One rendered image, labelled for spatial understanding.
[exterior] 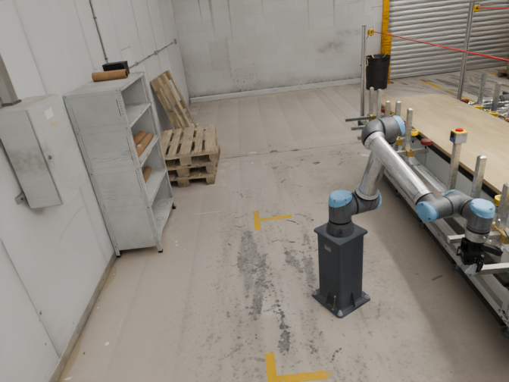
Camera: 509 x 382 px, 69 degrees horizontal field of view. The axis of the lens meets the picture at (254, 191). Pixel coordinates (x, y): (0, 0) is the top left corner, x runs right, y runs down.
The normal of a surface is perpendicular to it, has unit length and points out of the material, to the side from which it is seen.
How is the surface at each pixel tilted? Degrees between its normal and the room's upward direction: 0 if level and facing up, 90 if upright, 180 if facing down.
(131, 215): 90
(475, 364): 0
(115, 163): 90
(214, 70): 90
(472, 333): 0
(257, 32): 90
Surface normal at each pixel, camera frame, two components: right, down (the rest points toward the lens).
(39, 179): 0.04, 0.44
